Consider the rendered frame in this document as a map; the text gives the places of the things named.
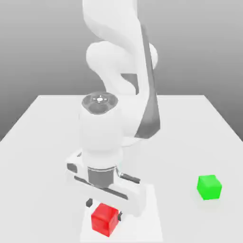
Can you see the small green cube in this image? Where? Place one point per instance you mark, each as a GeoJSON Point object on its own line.
{"type": "Point", "coordinates": [208, 187]}

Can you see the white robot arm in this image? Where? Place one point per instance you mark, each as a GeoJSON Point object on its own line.
{"type": "Point", "coordinates": [100, 129]}

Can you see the small red cube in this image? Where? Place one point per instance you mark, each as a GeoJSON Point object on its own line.
{"type": "Point", "coordinates": [103, 220]}

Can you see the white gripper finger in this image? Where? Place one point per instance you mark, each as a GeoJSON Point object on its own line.
{"type": "Point", "coordinates": [89, 202]}
{"type": "Point", "coordinates": [119, 216]}

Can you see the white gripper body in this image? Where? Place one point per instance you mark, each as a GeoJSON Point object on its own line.
{"type": "Point", "coordinates": [132, 201]}

